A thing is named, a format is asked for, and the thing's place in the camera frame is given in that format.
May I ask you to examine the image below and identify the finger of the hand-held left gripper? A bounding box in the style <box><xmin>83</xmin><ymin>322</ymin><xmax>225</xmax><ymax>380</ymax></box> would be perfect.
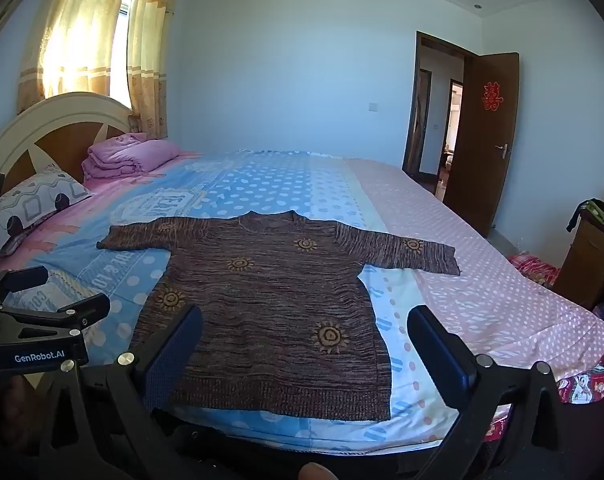
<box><xmin>0</xmin><ymin>294</ymin><xmax>112</xmax><ymax>343</ymax></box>
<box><xmin>0</xmin><ymin>266</ymin><xmax>50</xmax><ymax>303</ymax></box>

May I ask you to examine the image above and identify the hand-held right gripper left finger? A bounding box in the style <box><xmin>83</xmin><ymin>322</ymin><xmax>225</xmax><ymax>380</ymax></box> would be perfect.
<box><xmin>37</xmin><ymin>304</ymin><xmax>205</xmax><ymax>480</ymax></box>

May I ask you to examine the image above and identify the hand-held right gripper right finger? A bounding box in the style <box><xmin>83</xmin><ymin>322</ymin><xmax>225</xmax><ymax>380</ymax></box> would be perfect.
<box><xmin>407</xmin><ymin>305</ymin><xmax>565</xmax><ymax>480</ymax></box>

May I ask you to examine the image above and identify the brown knit sweater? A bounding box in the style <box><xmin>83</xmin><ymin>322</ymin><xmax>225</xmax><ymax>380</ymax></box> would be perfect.
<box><xmin>96</xmin><ymin>210</ymin><xmax>461</xmax><ymax>422</ymax></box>

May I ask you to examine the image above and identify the person's right hand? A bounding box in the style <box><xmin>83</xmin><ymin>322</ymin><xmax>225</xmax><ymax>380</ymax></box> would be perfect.
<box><xmin>298</xmin><ymin>462</ymin><xmax>335</xmax><ymax>480</ymax></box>

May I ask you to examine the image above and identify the white patterned pillow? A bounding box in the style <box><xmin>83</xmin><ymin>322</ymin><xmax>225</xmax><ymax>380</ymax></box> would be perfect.
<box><xmin>0</xmin><ymin>162</ymin><xmax>93</xmax><ymax>261</ymax></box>

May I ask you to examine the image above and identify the red printed cloth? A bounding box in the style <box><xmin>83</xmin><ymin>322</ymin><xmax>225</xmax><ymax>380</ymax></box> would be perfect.
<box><xmin>506</xmin><ymin>252</ymin><xmax>562</xmax><ymax>288</ymax></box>

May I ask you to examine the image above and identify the red printed mattress cover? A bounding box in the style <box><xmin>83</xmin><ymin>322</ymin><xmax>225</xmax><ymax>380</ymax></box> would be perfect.
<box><xmin>482</xmin><ymin>340</ymin><xmax>604</xmax><ymax>443</ymax></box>

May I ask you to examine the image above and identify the folded pink quilt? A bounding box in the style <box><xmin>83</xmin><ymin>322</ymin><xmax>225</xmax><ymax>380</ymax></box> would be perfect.
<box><xmin>81</xmin><ymin>132</ymin><xmax>180</xmax><ymax>183</ymax></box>

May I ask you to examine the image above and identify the cream wooden headboard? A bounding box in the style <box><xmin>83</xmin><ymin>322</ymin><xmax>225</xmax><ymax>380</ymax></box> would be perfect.
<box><xmin>0</xmin><ymin>91</ymin><xmax>135</xmax><ymax>196</ymax></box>

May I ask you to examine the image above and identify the brown wooden cabinet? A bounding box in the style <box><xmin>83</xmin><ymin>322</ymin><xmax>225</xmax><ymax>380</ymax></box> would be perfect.
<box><xmin>552</xmin><ymin>210</ymin><xmax>604</xmax><ymax>311</ymax></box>

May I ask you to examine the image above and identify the brown wooden door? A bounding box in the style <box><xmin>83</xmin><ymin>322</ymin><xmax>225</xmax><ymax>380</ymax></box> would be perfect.
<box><xmin>442</xmin><ymin>52</ymin><xmax>520</xmax><ymax>238</ymax></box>

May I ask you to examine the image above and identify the blue pink printed bed sheet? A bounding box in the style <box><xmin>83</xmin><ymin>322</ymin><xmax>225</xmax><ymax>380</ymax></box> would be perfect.
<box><xmin>0</xmin><ymin>149</ymin><xmax>604</xmax><ymax>456</ymax></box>

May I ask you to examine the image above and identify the red paper door decoration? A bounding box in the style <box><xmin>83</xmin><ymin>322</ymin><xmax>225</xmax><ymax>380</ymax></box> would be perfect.
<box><xmin>480</xmin><ymin>81</ymin><xmax>502</xmax><ymax>112</ymax></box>

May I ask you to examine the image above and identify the narrow yellow curtain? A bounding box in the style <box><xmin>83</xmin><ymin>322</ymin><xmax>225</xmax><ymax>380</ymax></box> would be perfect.
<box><xmin>127</xmin><ymin>0</ymin><xmax>183</xmax><ymax>141</ymax></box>

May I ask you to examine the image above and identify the wide yellow curtain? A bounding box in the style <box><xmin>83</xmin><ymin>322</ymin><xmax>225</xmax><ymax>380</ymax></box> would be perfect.
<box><xmin>17</xmin><ymin>0</ymin><xmax>133</xmax><ymax>113</ymax></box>

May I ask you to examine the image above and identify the brown door frame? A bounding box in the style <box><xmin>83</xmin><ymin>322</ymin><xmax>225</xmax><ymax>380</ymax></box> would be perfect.
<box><xmin>402</xmin><ymin>31</ymin><xmax>482</xmax><ymax>181</ymax></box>

